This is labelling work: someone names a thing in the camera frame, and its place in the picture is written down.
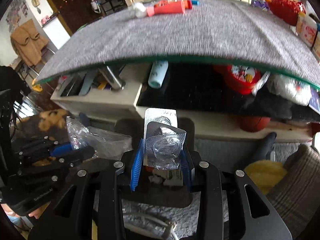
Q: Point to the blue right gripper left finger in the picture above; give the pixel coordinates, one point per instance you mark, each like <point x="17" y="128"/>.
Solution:
<point x="137" y="165"/>

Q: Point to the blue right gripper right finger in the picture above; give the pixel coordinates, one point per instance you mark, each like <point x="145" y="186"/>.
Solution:
<point x="186" y="167"/>

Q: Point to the silver blister pack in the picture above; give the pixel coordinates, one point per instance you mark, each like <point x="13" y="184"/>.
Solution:
<point x="163" y="141"/>

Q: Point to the clear plastic bag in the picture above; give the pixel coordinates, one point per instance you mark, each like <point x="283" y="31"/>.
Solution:
<point x="106" y="144"/>

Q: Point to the white tissue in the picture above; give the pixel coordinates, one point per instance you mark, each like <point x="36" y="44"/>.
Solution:
<point x="137" y="10"/>

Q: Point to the red pink tube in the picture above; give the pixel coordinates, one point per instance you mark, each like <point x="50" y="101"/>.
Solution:
<point x="169" y="7"/>

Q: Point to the blue capped small bottle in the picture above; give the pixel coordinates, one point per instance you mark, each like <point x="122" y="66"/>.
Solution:
<point x="195" y="2"/>

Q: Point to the dark trash bin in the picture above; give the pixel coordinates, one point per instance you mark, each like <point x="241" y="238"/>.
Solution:
<point x="155" y="187"/>

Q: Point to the person left hand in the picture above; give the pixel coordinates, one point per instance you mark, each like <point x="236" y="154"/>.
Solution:
<point x="7" y="213"/>

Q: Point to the basketball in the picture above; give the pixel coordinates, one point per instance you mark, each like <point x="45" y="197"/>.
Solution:
<point x="253" y="123"/>

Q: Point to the chrome table leg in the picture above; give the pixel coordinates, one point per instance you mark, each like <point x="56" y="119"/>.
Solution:
<point x="112" y="77"/>

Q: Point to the pale blue spray bottle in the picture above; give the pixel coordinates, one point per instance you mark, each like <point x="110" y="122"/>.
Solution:
<point x="157" y="74"/>

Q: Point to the red snack tin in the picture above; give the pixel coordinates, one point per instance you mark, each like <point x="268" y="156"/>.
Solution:
<point x="240" y="79"/>

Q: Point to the brown coat on chair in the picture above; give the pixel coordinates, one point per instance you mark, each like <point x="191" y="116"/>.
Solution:
<point x="28" y="43"/>

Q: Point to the grey woven table cloth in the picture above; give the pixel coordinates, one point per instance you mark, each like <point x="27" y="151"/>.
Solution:
<point x="213" y="32"/>

